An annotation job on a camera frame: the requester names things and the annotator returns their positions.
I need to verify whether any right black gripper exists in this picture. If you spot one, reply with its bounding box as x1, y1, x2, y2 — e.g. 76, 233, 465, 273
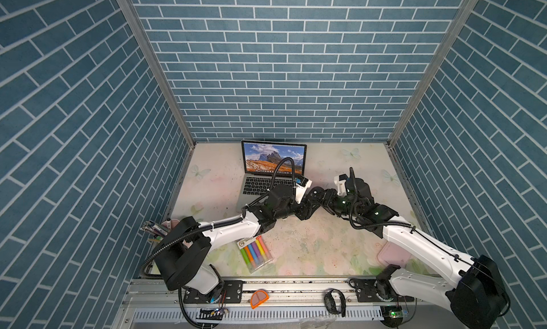
311, 189, 360, 219

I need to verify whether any silver laptop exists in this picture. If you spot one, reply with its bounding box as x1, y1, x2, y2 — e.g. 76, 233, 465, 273
236, 140, 307, 210

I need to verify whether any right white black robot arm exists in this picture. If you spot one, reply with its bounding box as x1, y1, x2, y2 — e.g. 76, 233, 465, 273
309, 171, 511, 328

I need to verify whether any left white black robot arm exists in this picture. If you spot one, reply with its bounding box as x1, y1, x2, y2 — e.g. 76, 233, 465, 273
140, 158, 321, 295

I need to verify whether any pack of coloured highlighters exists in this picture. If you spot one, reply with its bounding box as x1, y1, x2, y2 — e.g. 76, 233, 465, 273
236, 236, 273, 273

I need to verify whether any pink notebook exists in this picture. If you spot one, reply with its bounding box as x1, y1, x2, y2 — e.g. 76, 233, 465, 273
377, 242, 412, 268

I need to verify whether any black wristwatch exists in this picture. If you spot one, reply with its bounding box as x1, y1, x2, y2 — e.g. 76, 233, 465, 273
323, 289, 346, 318

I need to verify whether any orange semicircular tool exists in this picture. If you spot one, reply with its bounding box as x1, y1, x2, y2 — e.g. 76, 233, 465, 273
249, 289, 269, 309

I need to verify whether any pink pen holder cup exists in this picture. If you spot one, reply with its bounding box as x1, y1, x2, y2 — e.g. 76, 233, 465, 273
140, 219, 179, 243

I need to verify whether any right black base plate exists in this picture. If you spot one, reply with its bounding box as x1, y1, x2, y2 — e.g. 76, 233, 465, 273
348, 278, 415, 303

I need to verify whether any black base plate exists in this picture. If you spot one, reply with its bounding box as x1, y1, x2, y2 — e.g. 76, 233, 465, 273
183, 280, 243, 304
348, 278, 415, 303

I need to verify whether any aluminium front rail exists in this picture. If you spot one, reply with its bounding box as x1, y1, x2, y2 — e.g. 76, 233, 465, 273
112, 275, 488, 329

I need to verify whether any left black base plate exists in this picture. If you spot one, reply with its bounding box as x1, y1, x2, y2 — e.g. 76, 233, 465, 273
183, 280, 243, 304

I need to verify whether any small circuit board with wires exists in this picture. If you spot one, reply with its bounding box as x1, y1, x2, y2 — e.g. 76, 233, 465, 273
197, 308, 229, 321

